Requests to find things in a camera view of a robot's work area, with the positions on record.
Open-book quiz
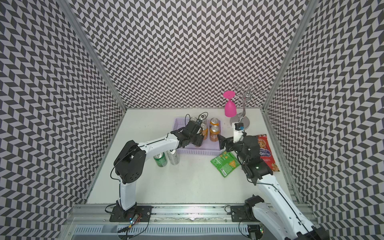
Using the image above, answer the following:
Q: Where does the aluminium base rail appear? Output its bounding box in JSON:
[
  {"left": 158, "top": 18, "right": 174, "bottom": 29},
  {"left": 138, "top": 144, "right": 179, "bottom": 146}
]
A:
[{"left": 59, "top": 204, "right": 272, "bottom": 240}]

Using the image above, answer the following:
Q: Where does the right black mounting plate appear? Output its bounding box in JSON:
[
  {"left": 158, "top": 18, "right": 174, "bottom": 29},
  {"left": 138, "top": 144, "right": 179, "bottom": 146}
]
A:
[{"left": 230, "top": 205, "right": 257, "bottom": 222}]

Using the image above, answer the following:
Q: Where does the green snack packet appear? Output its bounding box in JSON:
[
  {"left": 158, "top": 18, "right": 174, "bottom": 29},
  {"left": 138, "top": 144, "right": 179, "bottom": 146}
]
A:
[{"left": 211, "top": 152, "right": 240, "bottom": 178}]

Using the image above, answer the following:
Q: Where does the white Monster can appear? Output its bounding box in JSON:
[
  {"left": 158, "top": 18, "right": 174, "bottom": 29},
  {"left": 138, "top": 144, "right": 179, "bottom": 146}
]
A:
[{"left": 167, "top": 150, "right": 180, "bottom": 165}]

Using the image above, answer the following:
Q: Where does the red candy bag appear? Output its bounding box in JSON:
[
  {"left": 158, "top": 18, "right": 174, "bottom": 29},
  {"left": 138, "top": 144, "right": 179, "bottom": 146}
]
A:
[{"left": 258, "top": 135, "right": 280, "bottom": 172}]

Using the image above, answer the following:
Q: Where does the chrome glass holder stand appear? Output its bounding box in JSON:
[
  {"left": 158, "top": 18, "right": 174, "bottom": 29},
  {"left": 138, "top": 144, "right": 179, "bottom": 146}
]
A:
[{"left": 230, "top": 83, "right": 267, "bottom": 130}]

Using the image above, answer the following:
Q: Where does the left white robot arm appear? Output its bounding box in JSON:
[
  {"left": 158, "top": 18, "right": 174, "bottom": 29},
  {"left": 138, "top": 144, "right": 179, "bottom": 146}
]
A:
[{"left": 114, "top": 120, "right": 204, "bottom": 211}]

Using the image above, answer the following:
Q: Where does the green Sprite can front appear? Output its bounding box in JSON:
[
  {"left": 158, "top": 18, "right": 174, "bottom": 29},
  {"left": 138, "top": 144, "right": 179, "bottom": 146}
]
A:
[{"left": 154, "top": 153, "right": 168, "bottom": 167}]

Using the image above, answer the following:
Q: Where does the black mounting plate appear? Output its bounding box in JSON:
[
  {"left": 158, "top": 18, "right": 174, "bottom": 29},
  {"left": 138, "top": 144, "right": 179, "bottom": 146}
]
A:
[
  {"left": 230, "top": 205, "right": 257, "bottom": 222},
  {"left": 109, "top": 205, "right": 153, "bottom": 223}
]

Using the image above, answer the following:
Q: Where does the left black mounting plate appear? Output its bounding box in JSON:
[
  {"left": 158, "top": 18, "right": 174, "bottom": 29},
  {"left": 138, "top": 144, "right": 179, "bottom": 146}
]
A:
[{"left": 109, "top": 205, "right": 153, "bottom": 223}]

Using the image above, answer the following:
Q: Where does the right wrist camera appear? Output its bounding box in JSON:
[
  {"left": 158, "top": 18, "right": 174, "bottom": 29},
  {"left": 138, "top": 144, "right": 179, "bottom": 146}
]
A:
[{"left": 232, "top": 122, "right": 244, "bottom": 143}]

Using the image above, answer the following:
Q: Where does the orange fanta can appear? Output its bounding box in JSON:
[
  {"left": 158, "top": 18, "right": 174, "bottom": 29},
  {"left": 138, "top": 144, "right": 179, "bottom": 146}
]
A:
[
  {"left": 210, "top": 125, "right": 220, "bottom": 142},
  {"left": 210, "top": 118, "right": 220, "bottom": 127},
  {"left": 201, "top": 123, "right": 209, "bottom": 141}
]

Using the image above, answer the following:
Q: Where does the pink plastic wine glass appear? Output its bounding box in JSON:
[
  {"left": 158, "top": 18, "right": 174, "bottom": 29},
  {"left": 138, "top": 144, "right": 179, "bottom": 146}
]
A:
[{"left": 223, "top": 91, "right": 237, "bottom": 118}]

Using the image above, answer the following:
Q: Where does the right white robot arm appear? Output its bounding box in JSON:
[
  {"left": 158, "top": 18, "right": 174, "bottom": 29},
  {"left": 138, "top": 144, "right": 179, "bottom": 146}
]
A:
[{"left": 218, "top": 135, "right": 330, "bottom": 240}]

